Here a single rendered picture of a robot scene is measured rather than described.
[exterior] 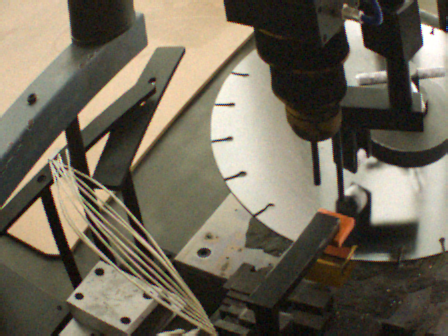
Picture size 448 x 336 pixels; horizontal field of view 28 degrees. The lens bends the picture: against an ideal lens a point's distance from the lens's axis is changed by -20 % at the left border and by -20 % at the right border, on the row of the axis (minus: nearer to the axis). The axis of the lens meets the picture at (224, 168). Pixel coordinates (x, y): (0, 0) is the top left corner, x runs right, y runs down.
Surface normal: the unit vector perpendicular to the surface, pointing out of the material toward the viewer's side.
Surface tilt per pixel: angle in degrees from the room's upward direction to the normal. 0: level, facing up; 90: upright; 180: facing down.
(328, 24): 90
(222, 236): 0
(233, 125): 0
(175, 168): 0
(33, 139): 90
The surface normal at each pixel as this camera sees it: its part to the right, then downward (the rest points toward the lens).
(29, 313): -0.12, -0.74
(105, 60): 0.84, 0.28
